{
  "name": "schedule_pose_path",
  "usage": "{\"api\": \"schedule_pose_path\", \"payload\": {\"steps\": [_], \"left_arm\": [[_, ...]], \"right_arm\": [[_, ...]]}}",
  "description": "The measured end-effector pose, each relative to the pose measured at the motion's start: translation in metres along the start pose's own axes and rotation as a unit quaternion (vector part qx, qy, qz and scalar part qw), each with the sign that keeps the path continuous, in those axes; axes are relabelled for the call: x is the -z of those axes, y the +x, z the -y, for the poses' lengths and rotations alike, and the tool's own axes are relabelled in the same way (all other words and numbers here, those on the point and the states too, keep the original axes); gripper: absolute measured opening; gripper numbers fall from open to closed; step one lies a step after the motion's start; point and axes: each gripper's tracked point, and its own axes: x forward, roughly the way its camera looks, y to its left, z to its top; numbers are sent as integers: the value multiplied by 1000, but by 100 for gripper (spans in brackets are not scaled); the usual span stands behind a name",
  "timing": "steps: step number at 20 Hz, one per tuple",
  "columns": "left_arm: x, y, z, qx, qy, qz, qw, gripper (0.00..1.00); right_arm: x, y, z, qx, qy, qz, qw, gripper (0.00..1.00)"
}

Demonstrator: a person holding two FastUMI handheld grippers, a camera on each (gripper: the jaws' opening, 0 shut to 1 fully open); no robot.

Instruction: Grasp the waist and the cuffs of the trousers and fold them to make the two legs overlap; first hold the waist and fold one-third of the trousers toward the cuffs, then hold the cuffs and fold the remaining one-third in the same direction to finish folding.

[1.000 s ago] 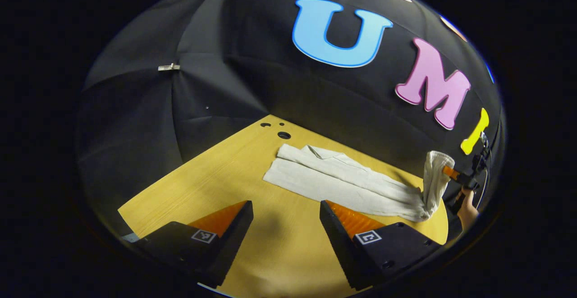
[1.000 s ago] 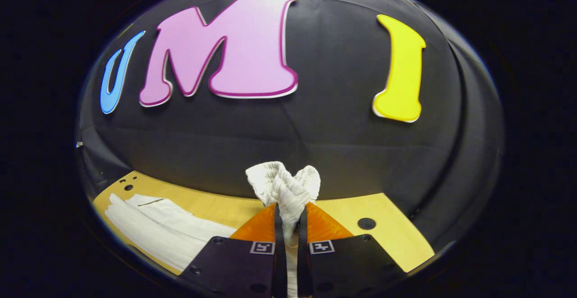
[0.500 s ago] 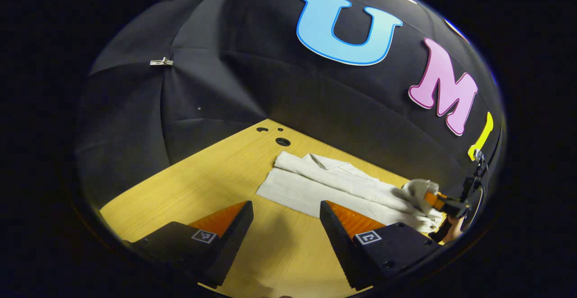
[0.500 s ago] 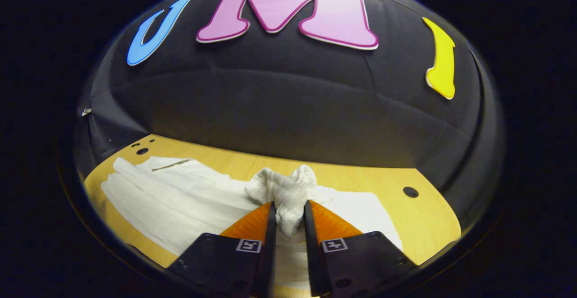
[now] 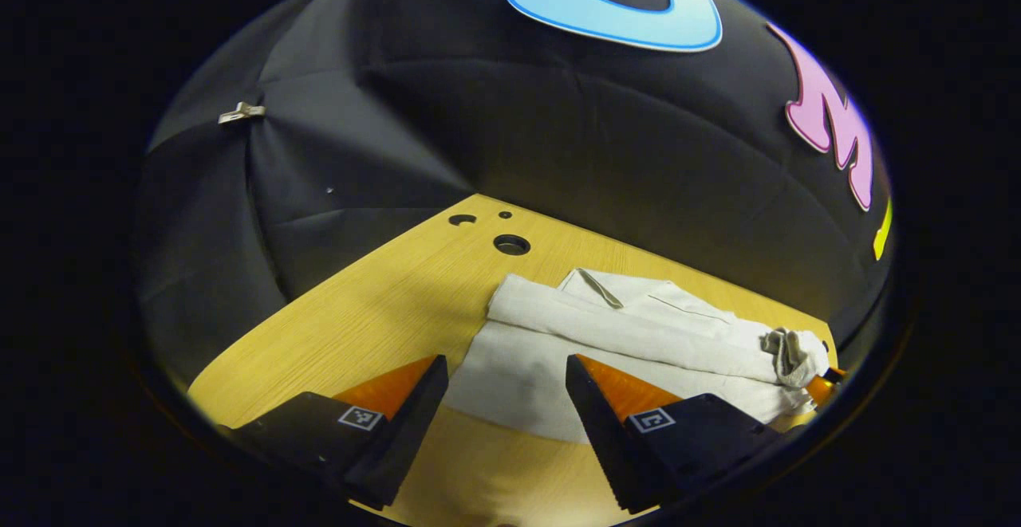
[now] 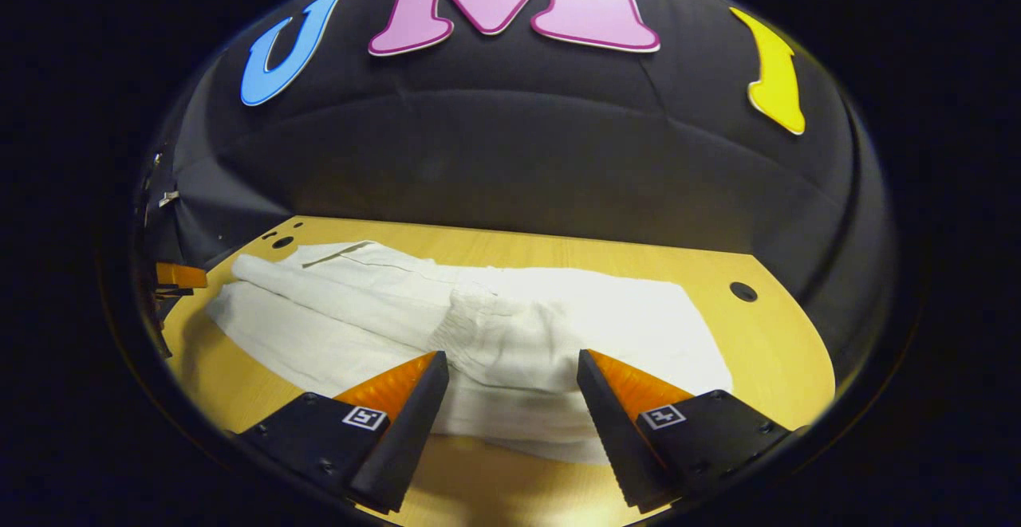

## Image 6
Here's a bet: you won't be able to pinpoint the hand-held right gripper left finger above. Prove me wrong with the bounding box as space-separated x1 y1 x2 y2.
238 350 450 515

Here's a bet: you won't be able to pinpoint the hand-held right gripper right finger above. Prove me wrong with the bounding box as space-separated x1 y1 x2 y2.
577 349 798 513

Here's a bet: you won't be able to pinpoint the white jeans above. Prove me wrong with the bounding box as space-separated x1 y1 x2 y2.
206 240 735 466

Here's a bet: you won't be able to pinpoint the black backdrop cloth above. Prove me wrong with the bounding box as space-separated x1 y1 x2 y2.
136 0 898 352

